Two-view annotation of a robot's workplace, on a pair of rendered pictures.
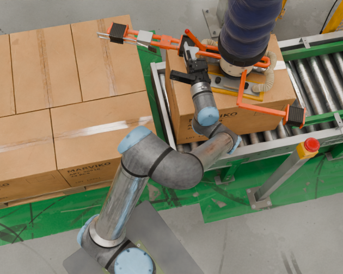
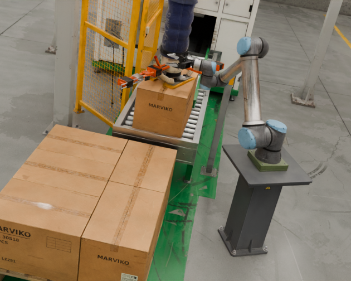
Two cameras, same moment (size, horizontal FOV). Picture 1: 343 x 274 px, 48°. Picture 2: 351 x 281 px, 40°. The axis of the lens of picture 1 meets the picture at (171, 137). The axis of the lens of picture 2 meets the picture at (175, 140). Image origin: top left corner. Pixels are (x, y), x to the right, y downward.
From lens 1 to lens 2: 314 cm
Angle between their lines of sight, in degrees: 56
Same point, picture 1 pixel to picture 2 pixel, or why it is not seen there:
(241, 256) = not seen: hidden behind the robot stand
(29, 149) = (139, 199)
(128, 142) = (248, 39)
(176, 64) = (152, 88)
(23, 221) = not seen: outside the picture
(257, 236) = (234, 182)
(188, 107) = (184, 95)
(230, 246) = not seen: hidden behind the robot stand
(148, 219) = (235, 148)
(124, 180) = (255, 63)
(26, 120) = (111, 193)
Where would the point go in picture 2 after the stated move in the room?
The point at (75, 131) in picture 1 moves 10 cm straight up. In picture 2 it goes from (138, 175) to (140, 164)
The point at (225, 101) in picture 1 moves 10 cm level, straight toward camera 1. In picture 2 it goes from (188, 86) to (197, 91)
